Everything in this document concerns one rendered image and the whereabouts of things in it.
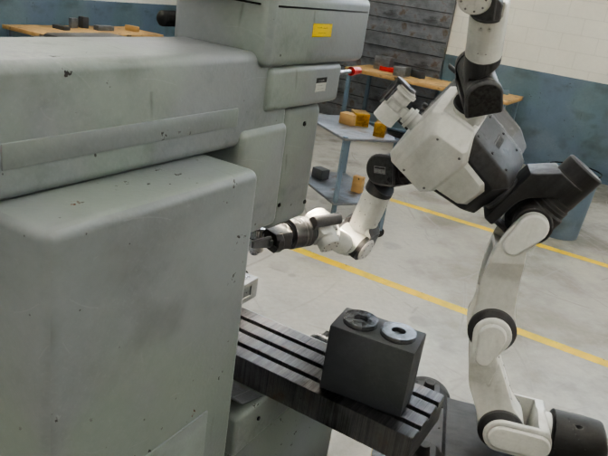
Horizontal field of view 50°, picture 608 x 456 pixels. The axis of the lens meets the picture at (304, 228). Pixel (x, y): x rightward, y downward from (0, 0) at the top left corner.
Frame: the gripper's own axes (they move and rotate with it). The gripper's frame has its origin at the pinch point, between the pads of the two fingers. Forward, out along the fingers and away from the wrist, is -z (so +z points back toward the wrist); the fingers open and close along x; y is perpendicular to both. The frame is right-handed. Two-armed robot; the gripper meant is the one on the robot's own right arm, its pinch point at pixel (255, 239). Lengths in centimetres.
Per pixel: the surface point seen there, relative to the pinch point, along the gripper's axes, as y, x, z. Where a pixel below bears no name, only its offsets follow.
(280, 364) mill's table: 30.4, 16.9, 0.6
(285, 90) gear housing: -44.4, 16.6, -7.6
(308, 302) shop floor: 125, -146, 146
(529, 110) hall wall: 64, -364, 659
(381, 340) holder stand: 10.9, 42.6, 10.5
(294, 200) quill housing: -14.2, 9.0, 4.6
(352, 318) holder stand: 9.5, 32.7, 9.3
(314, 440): 77, 4, 29
